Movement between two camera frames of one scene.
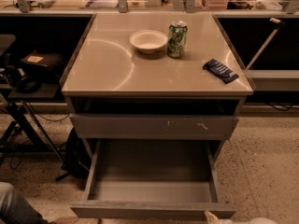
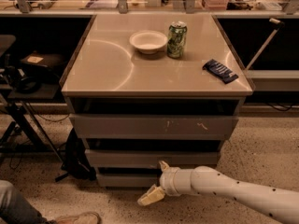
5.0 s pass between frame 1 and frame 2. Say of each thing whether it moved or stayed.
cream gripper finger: moved
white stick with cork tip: stayed
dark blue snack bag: stayed
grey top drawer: stayed
